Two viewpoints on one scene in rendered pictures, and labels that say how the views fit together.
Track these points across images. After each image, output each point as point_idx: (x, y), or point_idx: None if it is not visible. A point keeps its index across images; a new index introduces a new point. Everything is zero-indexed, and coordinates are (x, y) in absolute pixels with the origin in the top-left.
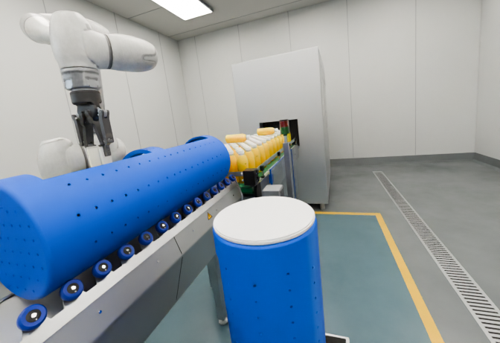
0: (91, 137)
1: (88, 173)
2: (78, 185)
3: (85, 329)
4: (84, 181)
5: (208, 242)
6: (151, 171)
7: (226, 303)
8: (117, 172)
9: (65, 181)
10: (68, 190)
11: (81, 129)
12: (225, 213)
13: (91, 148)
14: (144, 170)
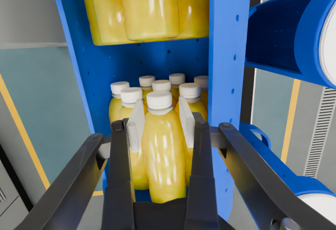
0: (129, 155)
1: (221, 167)
2: (229, 179)
3: None
4: (228, 173)
5: None
6: (245, 41)
7: (276, 70)
8: (233, 119)
9: (221, 195)
10: (230, 189)
11: (83, 196)
12: (335, 36)
13: (137, 138)
14: (243, 58)
